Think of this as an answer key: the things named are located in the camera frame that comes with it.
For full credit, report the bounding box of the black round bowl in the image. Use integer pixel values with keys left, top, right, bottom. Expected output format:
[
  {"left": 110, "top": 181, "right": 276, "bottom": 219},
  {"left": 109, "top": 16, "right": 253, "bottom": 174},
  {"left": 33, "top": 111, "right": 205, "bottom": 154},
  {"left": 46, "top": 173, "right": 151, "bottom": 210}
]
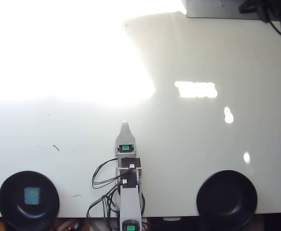
[
  {"left": 0, "top": 170, "right": 60, "bottom": 231},
  {"left": 196, "top": 169, "right": 258, "bottom": 231}
]

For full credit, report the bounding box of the blue foam cube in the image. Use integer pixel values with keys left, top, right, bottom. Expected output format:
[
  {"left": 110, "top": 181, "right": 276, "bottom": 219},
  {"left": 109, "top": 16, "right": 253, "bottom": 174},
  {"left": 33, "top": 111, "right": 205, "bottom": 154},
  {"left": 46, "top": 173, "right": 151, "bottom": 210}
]
[{"left": 24, "top": 187, "right": 40, "bottom": 206}]

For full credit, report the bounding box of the black power cable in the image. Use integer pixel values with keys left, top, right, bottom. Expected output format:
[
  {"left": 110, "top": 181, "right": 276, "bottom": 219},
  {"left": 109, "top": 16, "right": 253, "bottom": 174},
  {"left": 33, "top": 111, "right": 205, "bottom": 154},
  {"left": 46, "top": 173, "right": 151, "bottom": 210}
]
[{"left": 267, "top": 19, "right": 281, "bottom": 36}]

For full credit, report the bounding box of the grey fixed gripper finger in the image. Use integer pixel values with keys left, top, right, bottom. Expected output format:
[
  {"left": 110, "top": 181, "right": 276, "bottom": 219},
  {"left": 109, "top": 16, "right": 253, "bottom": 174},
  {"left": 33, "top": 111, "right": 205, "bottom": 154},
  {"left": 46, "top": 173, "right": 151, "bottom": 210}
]
[{"left": 116, "top": 121, "right": 136, "bottom": 144}]

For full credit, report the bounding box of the black looped servo cable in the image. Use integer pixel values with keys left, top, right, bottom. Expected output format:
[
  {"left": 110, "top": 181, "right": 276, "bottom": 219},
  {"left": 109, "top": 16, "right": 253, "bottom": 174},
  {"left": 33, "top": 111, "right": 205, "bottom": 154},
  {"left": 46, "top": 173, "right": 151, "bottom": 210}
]
[{"left": 91, "top": 157, "right": 122, "bottom": 189}]

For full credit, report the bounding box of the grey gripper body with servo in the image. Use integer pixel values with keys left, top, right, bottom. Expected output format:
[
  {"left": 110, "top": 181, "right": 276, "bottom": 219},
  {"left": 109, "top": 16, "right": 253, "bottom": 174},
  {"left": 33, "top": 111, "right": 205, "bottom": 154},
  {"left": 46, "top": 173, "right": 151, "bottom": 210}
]
[{"left": 114, "top": 143, "right": 138, "bottom": 158}]

